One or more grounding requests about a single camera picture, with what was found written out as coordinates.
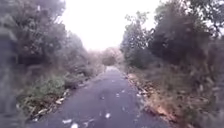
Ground grey asphalt path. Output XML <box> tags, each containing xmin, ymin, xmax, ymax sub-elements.
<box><xmin>24</xmin><ymin>65</ymin><xmax>174</xmax><ymax>128</ymax></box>

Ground leaf-strewn verge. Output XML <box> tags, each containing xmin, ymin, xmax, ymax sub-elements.
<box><xmin>13</xmin><ymin>68</ymin><xmax>104</xmax><ymax>123</ymax></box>
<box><xmin>121</xmin><ymin>64</ymin><xmax>224</xmax><ymax>128</ymax></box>

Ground bushes and trees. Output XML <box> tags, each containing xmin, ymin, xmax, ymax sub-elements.
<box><xmin>119</xmin><ymin>0</ymin><xmax>224</xmax><ymax>88</ymax></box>
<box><xmin>0</xmin><ymin>0</ymin><xmax>108</xmax><ymax>88</ymax></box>

